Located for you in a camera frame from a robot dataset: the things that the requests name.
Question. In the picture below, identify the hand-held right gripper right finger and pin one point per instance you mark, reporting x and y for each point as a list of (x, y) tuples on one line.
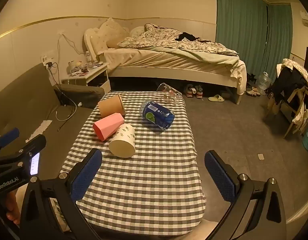
[(219, 175)]

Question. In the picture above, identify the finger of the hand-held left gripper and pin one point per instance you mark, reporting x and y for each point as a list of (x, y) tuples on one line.
[(9, 134), (35, 143)]

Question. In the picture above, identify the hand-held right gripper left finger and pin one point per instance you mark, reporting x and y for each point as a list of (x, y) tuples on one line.
[(86, 175)]

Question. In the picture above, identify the white leaf print cup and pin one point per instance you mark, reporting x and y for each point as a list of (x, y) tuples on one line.
[(124, 142)]

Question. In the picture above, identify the pink faceted cup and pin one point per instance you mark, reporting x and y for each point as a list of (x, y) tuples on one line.
[(107, 127)]

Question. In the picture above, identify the tan paper cup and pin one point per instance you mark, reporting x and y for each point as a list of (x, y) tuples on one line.
[(110, 107)]

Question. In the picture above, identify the clear cup with blue label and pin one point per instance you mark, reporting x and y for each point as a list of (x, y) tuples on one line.
[(157, 115)]

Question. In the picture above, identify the clear glass cup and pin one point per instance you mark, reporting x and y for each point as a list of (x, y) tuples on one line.
[(169, 93)]

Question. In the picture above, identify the person's left hand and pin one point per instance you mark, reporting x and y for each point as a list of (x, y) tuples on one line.
[(12, 206)]

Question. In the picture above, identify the white paper tissue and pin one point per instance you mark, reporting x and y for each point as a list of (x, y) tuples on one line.
[(39, 129)]

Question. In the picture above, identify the grey brown sofa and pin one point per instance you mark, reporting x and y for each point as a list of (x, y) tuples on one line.
[(21, 100)]

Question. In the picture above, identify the small white paper scrap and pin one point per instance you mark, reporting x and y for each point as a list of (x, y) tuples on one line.
[(261, 156)]

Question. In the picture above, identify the grey white checkered tablecloth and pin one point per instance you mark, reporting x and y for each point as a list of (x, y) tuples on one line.
[(144, 180)]

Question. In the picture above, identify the pale green slipper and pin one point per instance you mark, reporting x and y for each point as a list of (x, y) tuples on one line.
[(215, 98)]

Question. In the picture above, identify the grey red sneaker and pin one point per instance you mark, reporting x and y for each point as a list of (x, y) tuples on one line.
[(199, 92), (190, 91)]

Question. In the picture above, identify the white nightstand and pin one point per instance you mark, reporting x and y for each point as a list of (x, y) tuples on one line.
[(94, 76)]

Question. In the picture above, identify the pair of beige shoes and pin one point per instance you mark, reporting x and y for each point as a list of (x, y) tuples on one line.
[(253, 92)]

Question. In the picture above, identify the wooden chair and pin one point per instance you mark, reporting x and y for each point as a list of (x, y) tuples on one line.
[(297, 120)]

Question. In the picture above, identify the clear plastic bottle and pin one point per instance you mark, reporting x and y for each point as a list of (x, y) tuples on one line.
[(88, 57)]

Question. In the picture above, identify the large clear water jug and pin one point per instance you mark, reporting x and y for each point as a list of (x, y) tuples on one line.
[(264, 81)]

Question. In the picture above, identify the black jacket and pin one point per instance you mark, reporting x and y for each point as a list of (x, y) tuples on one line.
[(288, 85)]

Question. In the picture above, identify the white bed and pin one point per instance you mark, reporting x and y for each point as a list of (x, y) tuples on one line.
[(174, 67)]

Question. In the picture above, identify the cream dotted pillow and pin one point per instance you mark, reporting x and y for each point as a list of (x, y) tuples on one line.
[(111, 33)]

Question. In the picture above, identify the plaid shirt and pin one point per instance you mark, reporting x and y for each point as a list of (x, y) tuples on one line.
[(297, 66)]

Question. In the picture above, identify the black garment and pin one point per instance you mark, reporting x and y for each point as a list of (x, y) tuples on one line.
[(187, 37)]

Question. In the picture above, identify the floral quilt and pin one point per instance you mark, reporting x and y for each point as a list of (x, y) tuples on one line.
[(169, 38)]

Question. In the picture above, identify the white pillow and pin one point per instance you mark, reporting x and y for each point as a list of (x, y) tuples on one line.
[(137, 32)]

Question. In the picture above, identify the narrow green curtain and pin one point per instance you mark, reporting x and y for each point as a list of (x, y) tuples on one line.
[(278, 32)]

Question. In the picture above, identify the wide green curtain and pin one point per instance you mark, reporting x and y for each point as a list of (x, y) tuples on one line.
[(241, 17)]

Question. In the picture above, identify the white air conditioner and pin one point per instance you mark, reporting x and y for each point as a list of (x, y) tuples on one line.
[(307, 18)]

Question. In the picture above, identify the white wall socket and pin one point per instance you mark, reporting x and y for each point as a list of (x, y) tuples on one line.
[(47, 59)]

